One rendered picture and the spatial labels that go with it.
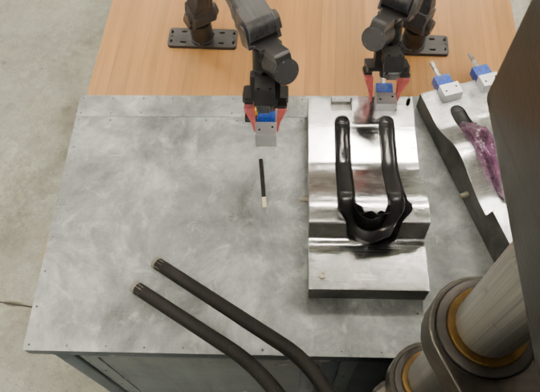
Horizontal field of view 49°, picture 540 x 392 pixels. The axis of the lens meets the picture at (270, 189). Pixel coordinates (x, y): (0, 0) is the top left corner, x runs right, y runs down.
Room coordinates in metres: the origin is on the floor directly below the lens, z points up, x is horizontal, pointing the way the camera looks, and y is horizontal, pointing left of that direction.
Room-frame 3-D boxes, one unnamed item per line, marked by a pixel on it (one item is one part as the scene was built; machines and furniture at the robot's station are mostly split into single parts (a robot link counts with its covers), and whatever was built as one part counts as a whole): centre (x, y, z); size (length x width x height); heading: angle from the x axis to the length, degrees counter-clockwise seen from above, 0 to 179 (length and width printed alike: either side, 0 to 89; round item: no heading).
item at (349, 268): (0.66, -0.22, 0.87); 0.50 x 0.26 x 0.14; 175
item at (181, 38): (1.22, 0.17, 0.84); 0.20 x 0.07 x 0.08; 83
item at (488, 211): (0.71, -0.58, 0.86); 0.50 x 0.26 x 0.11; 12
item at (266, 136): (0.83, 0.00, 0.93); 0.13 x 0.05 x 0.05; 176
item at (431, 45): (1.14, -0.43, 0.84); 0.20 x 0.07 x 0.08; 83
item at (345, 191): (0.67, -0.23, 0.92); 0.35 x 0.16 x 0.09; 175
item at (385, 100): (0.92, -0.30, 0.89); 0.13 x 0.05 x 0.05; 175
